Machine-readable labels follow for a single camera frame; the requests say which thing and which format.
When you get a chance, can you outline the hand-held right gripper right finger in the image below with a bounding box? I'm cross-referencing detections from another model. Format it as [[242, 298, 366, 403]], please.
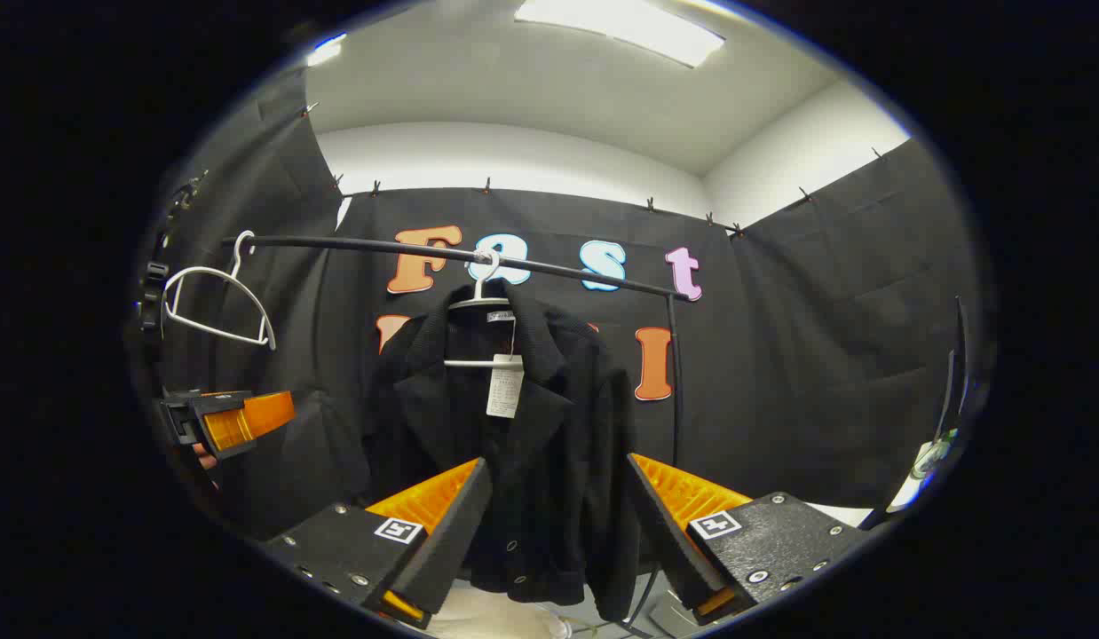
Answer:
[[625, 453, 870, 627]]

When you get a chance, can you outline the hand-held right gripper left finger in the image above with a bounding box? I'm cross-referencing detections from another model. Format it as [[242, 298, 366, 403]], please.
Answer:
[[261, 457, 494, 631]]

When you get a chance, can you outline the white laundry hamper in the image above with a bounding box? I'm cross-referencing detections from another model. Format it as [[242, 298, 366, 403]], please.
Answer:
[[425, 581, 573, 639]]

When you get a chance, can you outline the black knit jacket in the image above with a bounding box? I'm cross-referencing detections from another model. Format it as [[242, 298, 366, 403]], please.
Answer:
[[363, 282, 644, 622]]

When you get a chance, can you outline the white wire hanger with jacket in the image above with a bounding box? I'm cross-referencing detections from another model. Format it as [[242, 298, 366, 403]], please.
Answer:
[[443, 248, 519, 369]]

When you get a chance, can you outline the black clothes rack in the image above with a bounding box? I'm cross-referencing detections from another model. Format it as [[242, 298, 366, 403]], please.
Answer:
[[219, 233, 694, 467]]

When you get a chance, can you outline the black backdrop cloth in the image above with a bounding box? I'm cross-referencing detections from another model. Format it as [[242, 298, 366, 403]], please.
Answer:
[[154, 67, 985, 542]]

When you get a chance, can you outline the small ceiling light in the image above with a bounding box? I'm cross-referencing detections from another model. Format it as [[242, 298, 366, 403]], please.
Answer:
[[305, 34, 348, 67]]

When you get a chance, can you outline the dark curved bar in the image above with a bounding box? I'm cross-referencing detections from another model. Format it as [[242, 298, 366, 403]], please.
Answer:
[[882, 297, 972, 529]]

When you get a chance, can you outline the large ceiling light panel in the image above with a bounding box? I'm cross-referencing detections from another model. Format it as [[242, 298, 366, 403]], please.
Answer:
[[514, 0, 726, 69]]

